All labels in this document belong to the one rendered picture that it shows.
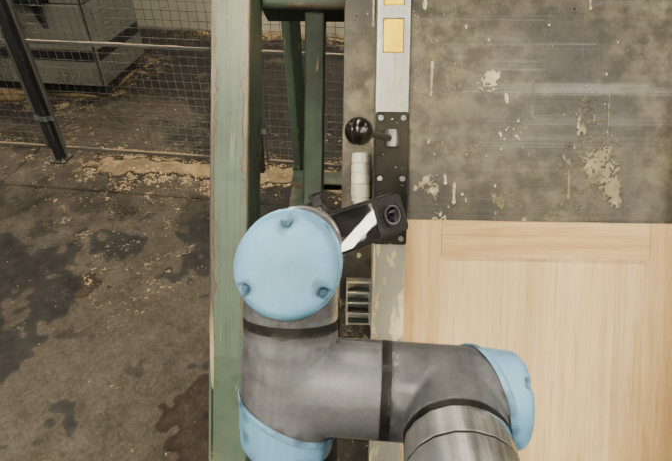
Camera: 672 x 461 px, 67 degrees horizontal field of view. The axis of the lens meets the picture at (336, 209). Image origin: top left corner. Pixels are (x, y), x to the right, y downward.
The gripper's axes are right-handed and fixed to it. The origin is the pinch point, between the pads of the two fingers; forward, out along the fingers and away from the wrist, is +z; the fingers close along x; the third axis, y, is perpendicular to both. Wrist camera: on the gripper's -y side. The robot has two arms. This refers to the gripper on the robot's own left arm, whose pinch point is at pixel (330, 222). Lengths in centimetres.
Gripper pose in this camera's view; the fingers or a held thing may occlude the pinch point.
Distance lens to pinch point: 69.4
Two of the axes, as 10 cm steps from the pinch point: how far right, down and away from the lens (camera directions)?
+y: -9.4, 3.3, 0.3
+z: 0.2, -0.4, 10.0
